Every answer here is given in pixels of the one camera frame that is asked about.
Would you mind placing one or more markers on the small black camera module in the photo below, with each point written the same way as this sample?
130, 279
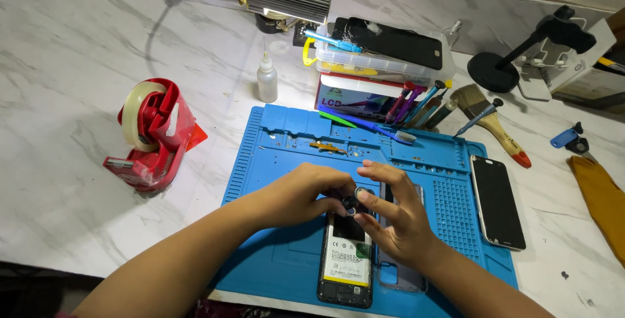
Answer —
352, 204

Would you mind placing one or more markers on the clear plastic storage box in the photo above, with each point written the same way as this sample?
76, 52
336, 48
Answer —
385, 66

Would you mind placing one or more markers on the yellow plastic loop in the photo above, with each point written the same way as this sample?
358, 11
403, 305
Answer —
306, 52

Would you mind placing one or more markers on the black phone stand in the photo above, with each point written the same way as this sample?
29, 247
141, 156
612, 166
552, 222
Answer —
493, 71

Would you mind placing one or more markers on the mustard yellow cloth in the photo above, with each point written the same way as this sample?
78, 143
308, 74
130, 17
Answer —
600, 196

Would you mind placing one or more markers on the red and white carton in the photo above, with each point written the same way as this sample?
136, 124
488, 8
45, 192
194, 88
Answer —
351, 94

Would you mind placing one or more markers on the black phone display panel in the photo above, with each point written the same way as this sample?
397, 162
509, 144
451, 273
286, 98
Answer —
390, 42

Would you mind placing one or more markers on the wooden paintbrush with red tip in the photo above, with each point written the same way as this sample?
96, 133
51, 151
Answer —
495, 125

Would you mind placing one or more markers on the smartphone with black screen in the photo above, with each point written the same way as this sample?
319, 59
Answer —
498, 203

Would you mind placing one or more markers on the person's right hand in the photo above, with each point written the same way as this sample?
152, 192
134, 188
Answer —
400, 225

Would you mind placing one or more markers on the dark cardboard box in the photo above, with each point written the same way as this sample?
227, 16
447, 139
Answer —
598, 86

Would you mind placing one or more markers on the light blue screwdriver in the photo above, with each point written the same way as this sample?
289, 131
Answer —
334, 42

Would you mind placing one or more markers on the person's left hand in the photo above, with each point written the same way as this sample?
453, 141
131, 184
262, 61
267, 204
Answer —
298, 193

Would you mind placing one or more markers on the blue key tag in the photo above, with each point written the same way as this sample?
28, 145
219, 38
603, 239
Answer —
564, 138

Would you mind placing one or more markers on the green plastic pry tool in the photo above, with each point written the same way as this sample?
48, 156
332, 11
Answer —
337, 119

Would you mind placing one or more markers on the opened smartphone with battery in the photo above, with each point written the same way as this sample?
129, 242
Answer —
345, 264

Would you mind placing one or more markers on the transparent phone back cover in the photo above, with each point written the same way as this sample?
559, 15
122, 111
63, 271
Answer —
403, 279

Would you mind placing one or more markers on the blue silicone repair mat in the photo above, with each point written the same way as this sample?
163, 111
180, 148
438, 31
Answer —
283, 171

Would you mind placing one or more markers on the small clear glass bottle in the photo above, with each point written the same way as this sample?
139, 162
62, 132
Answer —
452, 32

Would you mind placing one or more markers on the red tape dispenser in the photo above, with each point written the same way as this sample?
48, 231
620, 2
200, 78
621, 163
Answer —
156, 132

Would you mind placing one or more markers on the white cardboard box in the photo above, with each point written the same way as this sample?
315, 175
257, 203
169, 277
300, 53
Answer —
581, 64

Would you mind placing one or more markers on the blue toothbrush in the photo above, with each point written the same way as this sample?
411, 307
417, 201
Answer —
371, 126

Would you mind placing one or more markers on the white needle squeeze bottle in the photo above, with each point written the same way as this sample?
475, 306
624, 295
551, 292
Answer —
267, 81

